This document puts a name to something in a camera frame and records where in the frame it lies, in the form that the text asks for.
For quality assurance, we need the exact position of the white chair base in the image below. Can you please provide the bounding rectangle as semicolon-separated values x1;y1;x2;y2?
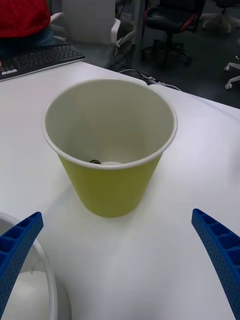
201;0;240;34
223;55;240;90

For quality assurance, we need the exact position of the black keyboard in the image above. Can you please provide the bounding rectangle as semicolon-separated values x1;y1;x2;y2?
0;44;86;82

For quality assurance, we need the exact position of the yellow-green waste bin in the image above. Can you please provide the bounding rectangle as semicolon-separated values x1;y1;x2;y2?
41;77;179;218

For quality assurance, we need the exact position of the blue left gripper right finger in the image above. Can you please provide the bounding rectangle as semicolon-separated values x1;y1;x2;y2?
191;208;240;320

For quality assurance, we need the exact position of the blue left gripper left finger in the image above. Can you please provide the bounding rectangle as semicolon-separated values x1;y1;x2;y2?
0;211;44;316

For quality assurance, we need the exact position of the person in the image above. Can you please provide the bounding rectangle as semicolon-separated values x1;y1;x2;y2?
0;0;58;66

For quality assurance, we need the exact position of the grey waste bin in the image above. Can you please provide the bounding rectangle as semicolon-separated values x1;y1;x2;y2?
0;212;73;320

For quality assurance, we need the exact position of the white office chair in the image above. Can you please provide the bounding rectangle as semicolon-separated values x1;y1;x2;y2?
50;0;138;48

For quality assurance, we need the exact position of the black office chair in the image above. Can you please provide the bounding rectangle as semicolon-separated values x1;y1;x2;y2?
140;0;209;66

